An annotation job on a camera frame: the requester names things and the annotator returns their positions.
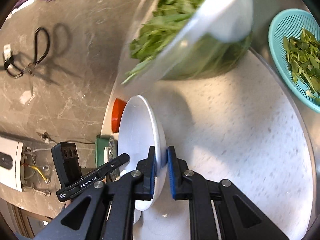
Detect blue patterned ceramic bowl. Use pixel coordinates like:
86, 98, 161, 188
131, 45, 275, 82
95, 135, 118, 167

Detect large white flat plate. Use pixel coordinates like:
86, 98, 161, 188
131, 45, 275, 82
133, 209, 142, 225

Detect yellow wire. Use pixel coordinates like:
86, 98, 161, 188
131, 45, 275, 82
27, 164, 51, 183

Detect white wall appliance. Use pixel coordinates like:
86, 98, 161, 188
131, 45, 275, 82
0, 137, 24, 192

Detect black handled scissors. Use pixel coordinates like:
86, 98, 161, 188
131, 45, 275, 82
1, 26, 51, 94

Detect clear container of greens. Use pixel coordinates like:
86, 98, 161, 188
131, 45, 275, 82
120, 0, 253, 95

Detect white deep plate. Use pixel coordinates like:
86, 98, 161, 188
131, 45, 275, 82
118, 95, 167, 211

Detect teal colander with greens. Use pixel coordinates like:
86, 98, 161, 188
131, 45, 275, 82
268, 9, 319, 113

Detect orange plastic bowl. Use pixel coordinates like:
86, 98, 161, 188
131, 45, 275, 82
111, 98, 126, 133

